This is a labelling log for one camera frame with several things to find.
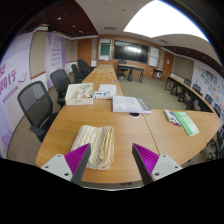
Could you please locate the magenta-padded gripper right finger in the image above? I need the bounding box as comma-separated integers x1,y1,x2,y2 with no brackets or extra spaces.
131,143,183,187

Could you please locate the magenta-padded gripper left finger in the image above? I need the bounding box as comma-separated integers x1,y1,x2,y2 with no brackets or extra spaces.
40,143,92,185

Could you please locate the cream zigzag patterned towel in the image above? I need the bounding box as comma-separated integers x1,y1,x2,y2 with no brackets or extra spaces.
70,124,116,171

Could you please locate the white marker pen box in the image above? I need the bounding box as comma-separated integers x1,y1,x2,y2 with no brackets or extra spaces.
163,108,182,128

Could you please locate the green booklet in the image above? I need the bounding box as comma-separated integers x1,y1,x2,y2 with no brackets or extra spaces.
173,111,200,138

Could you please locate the white cardboard box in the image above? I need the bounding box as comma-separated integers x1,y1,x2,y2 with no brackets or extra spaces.
64,82,95,107

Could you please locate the black mesh office chair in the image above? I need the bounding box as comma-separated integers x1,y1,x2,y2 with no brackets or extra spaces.
49,68,73,108
17,80,59,144

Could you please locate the clear plastic packaging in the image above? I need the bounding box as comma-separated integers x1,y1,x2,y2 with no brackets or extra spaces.
77,83,94,99

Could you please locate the long wooden table row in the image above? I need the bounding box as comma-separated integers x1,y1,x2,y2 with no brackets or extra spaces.
165,75,214,113

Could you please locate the row of black chairs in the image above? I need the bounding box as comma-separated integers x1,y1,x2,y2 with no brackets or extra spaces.
179,78,224,158

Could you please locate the white leaflet with blue print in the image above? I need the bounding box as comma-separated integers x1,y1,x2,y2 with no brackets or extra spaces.
93,83,118,100

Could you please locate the small wooden side desk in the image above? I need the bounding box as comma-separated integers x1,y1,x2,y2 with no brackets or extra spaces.
152,67,164,81

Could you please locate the group of black office chairs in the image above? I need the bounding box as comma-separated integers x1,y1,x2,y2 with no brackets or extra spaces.
70,58,94,84

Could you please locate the brown wooden door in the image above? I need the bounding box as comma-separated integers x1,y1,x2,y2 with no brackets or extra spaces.
162,50,175,81
77,39,93,66

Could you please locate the wooden desk with black legs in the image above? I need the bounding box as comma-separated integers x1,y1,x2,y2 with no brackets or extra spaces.
117,63,146,84

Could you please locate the green framed whiteboard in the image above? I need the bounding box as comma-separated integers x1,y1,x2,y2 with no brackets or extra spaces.
98,38,112,62

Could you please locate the bright ceiling light panel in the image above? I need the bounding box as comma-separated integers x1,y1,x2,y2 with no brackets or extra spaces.
123,0,209,43

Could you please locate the colourful wall poster collage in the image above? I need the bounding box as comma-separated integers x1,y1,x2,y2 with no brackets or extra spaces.
193,63,224,104

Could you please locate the white wall whiteboard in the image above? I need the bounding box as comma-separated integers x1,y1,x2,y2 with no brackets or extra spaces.
148,46,160,68

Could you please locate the purple wall banner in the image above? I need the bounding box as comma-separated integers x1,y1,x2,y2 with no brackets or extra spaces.
44,32,67,89

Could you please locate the large black wall screen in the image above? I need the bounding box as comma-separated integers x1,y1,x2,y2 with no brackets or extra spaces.
113,40,150,64

